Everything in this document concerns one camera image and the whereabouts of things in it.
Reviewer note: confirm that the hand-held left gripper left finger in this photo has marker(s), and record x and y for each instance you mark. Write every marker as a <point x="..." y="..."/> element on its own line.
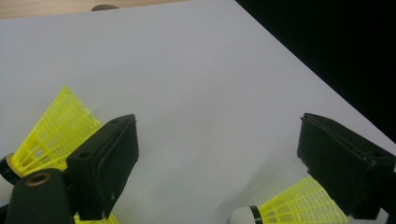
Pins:
<point x="102" y="168"/>

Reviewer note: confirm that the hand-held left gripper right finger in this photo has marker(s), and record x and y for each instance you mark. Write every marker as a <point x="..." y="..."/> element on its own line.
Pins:
<point x="342" y="168"/>

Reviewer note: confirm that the white table sheet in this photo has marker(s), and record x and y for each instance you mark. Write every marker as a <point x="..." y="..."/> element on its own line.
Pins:
<point x="202" y="93"/>

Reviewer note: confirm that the round table grommet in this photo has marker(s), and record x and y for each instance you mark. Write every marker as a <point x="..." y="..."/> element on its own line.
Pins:
<point x="104" y="7"/>

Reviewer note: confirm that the wooden table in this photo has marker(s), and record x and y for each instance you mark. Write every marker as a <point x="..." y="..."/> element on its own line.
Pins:
<point x="46" y="7"/>

